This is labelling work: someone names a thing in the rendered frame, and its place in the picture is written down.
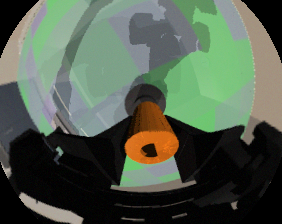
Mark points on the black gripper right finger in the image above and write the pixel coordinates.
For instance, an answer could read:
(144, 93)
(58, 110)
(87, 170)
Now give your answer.
(197, 147)

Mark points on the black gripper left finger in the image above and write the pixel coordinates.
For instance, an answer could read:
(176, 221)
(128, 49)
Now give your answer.
(106, 150)

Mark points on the orange knob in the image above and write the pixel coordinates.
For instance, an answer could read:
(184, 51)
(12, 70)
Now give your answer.
(150, 139)

